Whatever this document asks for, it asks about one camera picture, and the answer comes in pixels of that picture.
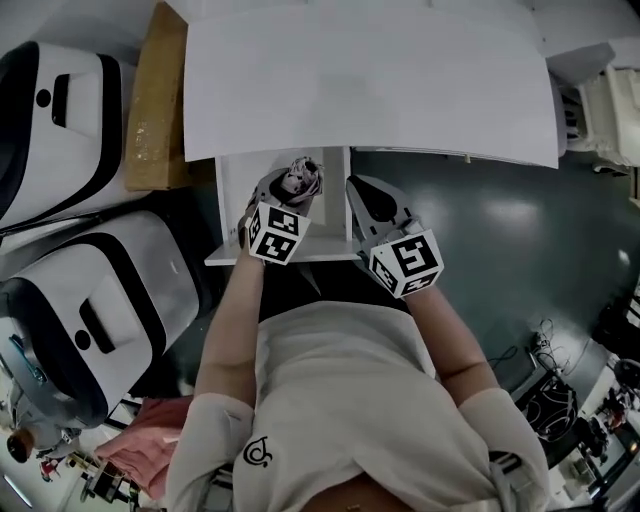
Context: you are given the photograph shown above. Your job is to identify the blue handled tool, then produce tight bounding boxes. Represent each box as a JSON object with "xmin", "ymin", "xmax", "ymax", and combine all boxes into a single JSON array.
[{"xmin": 6, "ymin": 333, "xmax": 49, "ymax": 387}]

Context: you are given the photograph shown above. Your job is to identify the person's right forearm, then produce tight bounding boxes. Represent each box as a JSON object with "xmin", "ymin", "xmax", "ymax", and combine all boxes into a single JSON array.
[{"xmin": 405, "ymin": 286, "xmax": 502, "ymax": 400}]

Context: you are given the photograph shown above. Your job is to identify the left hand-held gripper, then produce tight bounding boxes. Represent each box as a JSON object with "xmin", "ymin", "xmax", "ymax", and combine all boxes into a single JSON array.
[{"xmin": 243, "ymin": 168, "xmax": 322, "ymax": 265}]

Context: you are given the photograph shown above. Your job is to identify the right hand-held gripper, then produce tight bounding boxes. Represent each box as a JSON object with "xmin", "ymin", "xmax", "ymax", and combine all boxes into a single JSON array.
[{"xmin": 345, "ymin": 173, "xmax": 446, "ymax": 300}]

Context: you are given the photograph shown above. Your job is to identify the small grey object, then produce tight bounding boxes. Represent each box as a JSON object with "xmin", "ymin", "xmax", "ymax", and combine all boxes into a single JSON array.
[{"xmin": 278, "ymin": 155, "xmax": 326, "ymax": 207}]

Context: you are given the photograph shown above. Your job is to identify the white pod machine black trim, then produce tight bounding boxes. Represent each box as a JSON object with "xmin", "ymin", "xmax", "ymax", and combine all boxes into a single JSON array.
[
  {"xmin": 0, "ymin": 209, "xmax": 202, "ymax": 429},
  {"xmin": 0, "ymin": 39, "xmax": 127, "ymax": 234}
]

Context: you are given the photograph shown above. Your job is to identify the pink cloth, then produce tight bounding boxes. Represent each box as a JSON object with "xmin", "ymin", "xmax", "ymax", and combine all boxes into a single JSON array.
[{"xmin": 93, "ymin": 397, "xmax": 195, "ymax": 502}]

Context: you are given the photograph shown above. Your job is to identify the person's left forearm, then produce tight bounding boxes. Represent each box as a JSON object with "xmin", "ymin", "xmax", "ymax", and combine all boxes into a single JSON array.
[{"xmin": 193, "ymin": 247, "xmax": 267, "ymax": 402}]

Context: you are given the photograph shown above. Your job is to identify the person's cream shirt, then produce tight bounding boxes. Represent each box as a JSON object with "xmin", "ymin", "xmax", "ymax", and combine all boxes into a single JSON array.
[{"xmin": 163, "ymin": 299, "xmax": 552, "ymax": 512}]

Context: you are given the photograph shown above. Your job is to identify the grey chair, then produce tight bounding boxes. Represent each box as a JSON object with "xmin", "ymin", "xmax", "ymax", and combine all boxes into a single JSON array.
[{"xmin": 543, "ymin": 42, "xmax": 619, "ymax": 157}]

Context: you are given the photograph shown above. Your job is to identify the brown cardboard box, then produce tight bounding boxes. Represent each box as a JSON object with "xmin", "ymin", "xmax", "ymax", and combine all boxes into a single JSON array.
[{"xmin": 123, "ymin": 1, "xmax": 190, "ymax": 193}]

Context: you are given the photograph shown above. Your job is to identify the black cable bundle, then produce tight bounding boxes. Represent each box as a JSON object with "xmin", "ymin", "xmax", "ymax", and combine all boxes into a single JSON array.
[{"xmin": 518, "ymin": 373, "xmax": 582, "ymax": 445}]

